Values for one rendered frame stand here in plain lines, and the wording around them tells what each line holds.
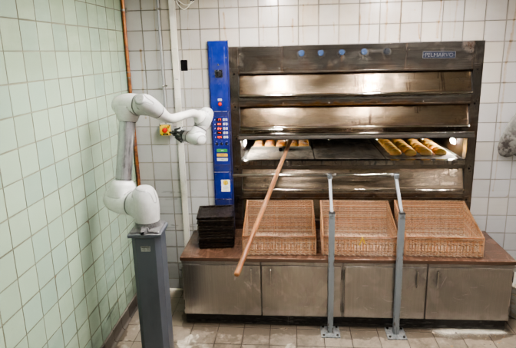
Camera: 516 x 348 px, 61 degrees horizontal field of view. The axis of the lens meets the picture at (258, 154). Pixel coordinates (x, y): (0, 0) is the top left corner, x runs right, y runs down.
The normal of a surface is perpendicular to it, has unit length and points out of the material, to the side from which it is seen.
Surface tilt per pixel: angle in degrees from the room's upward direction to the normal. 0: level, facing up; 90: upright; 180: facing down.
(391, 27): 90
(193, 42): 90
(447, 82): 70
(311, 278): 90
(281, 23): 90
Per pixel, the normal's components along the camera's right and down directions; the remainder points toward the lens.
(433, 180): -0.08, -0.12
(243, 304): -0.08, 0.23
